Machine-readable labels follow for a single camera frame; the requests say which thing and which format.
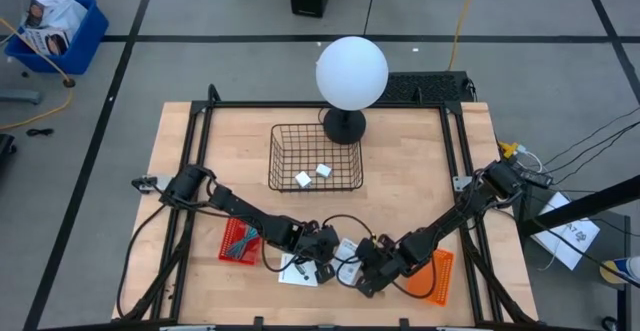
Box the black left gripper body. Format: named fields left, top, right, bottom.
left=297, top=220, right=341, bottom=265

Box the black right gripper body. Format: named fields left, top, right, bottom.
left=379, top=243, right=421, bottom=280

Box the white card reader box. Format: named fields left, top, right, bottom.
left=332, top=237, right=364, bottom=287
left=277, top=252, right=321, bottom=288

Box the black white braided cable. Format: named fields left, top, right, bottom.
left=224, top=225, right=261, bottom=260

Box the blue plastic floor bin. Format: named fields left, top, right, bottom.
left=3, top=0, right=110, bottom=76

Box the orange plastic basket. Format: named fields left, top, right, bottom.
left=405, top=248, right=456, bottom=307

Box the red plastic basket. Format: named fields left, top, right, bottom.
left=217, top=216, right=264, bottom=266

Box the black power adapter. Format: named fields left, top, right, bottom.
left=514, top=163, right=554, bottom=188

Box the white paper sheet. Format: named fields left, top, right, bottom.
left=532, top=190, right=601, bottom=271

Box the black perforated metal plate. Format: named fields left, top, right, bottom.
left=382, top=70, right=474, bottom=106

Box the white globe lamp black base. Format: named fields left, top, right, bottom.
left=314, top=35, right=390, bottom=146

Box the black diagonal beam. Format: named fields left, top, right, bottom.
left=517, top=174, right=640, bottom=240

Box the yellow blue cup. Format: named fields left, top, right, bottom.
left=599, top=255, right=640, bottom=285

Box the grey metal bar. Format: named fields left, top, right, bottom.
left=0, top=88, right=42, bottom=105

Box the white printed bag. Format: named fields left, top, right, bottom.
left=19, top=26, right=71, bottom=56
left=23, top=0, right=89, bottom=35

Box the black wire basket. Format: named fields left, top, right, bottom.
left=267, top=123, right=365, bottom=193

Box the black aluminium table frame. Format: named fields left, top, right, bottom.
left=114, top=83, right=539, bottom=331

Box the yellow hanging cable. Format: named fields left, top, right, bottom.
left=446, top=0, right=484, bottom=71

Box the yellow floor cable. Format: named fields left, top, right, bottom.
left=0, top=16, right=76, bottom=132

